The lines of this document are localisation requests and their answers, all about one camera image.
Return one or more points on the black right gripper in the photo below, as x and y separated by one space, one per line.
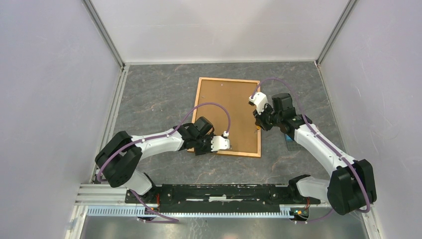
260 120

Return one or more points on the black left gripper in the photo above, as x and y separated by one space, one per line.
208 150

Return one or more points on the wooden picture frame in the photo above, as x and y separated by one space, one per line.
233 94

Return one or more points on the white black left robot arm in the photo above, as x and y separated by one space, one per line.
119 159

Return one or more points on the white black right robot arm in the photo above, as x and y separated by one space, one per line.
351 184

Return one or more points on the blue toy brick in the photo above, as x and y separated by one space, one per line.
288 139

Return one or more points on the grey studded baseplate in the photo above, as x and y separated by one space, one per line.
294 146

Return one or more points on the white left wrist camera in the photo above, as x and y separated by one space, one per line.
220 142

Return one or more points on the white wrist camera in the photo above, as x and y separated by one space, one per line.
259 100
220 142

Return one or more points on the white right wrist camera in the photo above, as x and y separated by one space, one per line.
259 100

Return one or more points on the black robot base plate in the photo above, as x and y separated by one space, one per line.
220 198

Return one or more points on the aluminium rail frame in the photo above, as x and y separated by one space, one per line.
202 170

